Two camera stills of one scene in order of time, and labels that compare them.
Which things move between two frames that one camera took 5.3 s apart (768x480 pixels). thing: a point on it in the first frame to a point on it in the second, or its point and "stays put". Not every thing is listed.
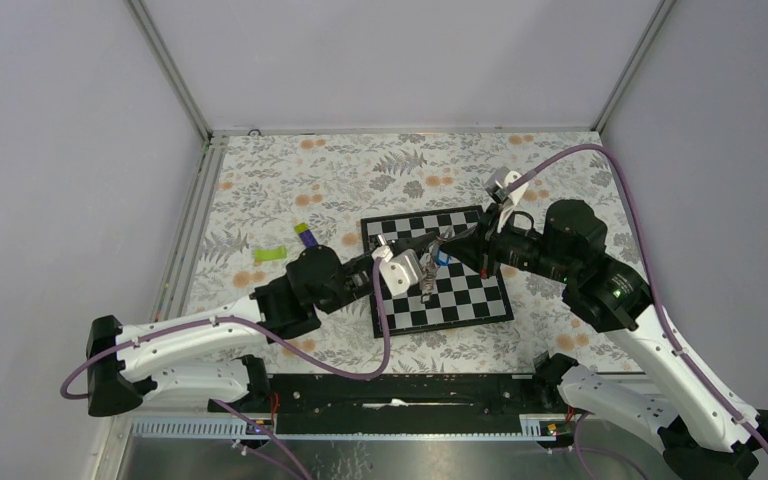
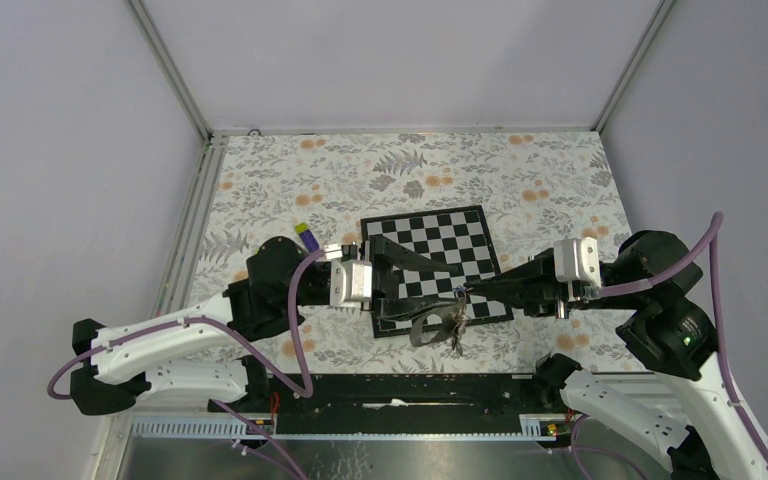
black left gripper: [417, 246] to [386, 281]
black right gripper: [478, 247] to [531, 285]
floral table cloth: [270, 196] stays put
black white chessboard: [461, 296] stays put
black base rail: [395, 404] stays put
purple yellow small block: [305, 233] stays put
